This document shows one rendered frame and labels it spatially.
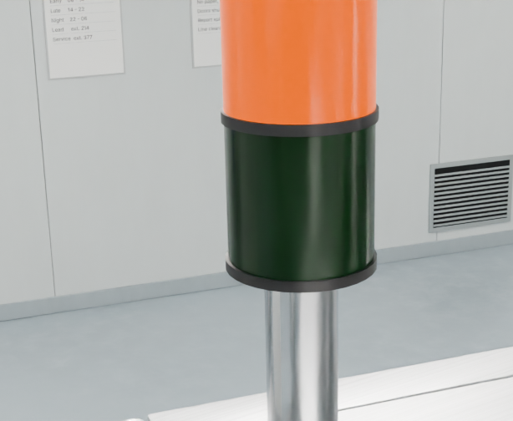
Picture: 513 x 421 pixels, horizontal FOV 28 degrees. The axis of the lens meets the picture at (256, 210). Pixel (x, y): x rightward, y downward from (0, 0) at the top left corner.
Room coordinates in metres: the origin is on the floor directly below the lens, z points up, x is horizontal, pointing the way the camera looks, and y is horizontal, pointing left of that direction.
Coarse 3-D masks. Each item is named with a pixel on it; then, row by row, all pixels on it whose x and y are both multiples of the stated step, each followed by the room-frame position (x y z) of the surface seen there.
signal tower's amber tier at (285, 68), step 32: (224, 0) 0.32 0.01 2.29; (256, 0) 0.31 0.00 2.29; (288, 0) 0.31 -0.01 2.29; (320, 0) 0.31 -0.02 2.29; (352, 0) 0.31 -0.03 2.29; (224, 32) 0.32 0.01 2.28; (256, 32) 0.31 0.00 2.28; (288, 32) 0.31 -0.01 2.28; (320, 32) 0.31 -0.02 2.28; (352, 32) 0.31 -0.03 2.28; (224, 64) 0.32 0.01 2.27; (256, 64) 0.31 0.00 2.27; (288, 64) 0.31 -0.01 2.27; (320, 64) 0.31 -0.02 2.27; (352, 64) 0.31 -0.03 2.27; (224, 96) 0.32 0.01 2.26; (256, 96) 0.31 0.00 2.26; (288, 96) 0.31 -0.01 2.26; (320, 96) 0.31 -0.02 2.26; (352, 96) 0.31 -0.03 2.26
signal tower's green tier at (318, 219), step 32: (224, 128) 0.33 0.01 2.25; (256, 160) 0.31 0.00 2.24; (288, 160) 0.31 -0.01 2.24; (320, 160) 0.31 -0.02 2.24; (352, 160) 0.31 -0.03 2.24; (256, 192) 0.31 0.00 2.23; (288, 192) 0.31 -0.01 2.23; (320, 192) 0.31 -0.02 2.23; (352, 192) 0.31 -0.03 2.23; (256, 224) 0.31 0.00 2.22; (288, 224) 0.31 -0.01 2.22; (320, 224) 0.31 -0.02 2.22; (352, 224) 0.31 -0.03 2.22; (256, 256) 0.31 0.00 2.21; (288, 256) 0.31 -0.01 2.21; (320, 256) 0.31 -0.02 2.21; (352, 256) 0.31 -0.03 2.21
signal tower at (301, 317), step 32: (256, 128) 0.31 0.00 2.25; (288, 128) 0.31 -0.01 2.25; (320, 128) 0.31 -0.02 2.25; (352, 128) 0.31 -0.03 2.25; (288, 288) 0.31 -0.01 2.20; (320, 288) 0.31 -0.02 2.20; (288, 320) 0.32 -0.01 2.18; (320, 320) 0.32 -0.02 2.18; (288, 352) 0.32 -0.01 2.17; (320, 352) 0.32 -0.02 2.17; (288, 384) 0.32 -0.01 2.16; (320, 384) 0.32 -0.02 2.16; (288, 416) 0.32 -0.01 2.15; (320, 416) 0.32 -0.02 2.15
